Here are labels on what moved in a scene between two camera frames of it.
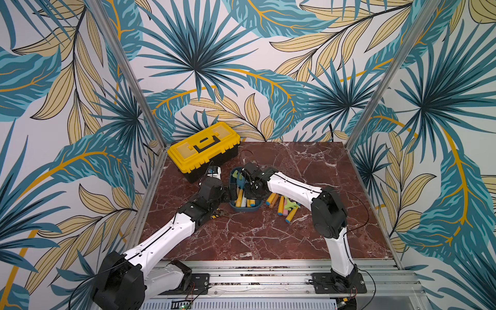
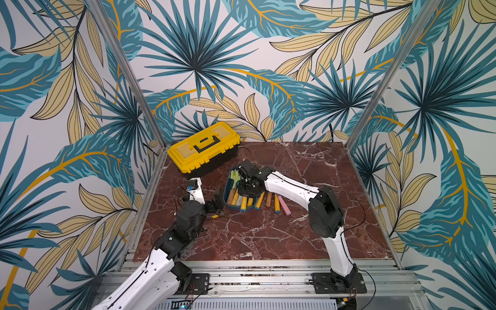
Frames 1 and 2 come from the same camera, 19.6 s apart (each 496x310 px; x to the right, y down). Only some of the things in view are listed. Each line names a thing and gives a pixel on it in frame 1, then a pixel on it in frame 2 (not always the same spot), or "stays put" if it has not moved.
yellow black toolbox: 212,146 stays put
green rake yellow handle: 292,206 -> 259,201
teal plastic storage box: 237,199 stays put
